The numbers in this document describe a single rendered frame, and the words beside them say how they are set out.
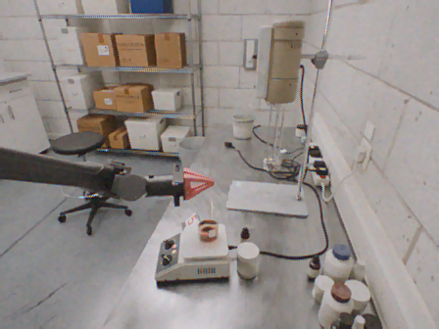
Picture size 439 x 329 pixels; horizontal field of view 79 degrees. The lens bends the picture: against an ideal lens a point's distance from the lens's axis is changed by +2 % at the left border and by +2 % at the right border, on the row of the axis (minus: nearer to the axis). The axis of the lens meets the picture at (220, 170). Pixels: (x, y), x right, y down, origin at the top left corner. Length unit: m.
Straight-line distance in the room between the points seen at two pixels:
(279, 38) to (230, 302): 0.71
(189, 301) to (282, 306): 0.23
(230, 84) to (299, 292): 2.48
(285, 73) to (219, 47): 2.14
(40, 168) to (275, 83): 0.64
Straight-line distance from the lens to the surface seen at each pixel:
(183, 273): 0.75
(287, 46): 0.84
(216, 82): 3.00
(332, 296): 0.67
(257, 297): 0.75
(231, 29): 2.92
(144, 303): 0.76
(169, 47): 2.70
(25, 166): 0.50
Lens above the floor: 1.36
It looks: 29 degrees down
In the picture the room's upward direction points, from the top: straight up
